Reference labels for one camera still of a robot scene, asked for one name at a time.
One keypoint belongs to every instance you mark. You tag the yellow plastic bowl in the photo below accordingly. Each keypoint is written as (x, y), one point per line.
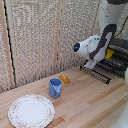
(109, 54)

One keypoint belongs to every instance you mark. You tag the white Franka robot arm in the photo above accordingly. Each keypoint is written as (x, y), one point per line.
(90, 46)

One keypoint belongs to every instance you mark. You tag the orange rectangular block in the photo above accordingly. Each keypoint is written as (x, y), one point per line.
(65, 79)

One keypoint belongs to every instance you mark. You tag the blue plastic cup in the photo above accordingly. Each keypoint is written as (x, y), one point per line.
(55, 89)

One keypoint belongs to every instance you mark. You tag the woven folding screen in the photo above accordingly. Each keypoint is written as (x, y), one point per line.
(33, 40)

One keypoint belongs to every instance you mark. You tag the white floral-rimmed plate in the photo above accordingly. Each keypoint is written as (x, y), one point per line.
(31, 111)

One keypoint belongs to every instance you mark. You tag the white rounded object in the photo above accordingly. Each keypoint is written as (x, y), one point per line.
(126, 75)

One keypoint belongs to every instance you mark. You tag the blurry white object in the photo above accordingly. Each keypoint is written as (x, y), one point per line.
(122, 116)

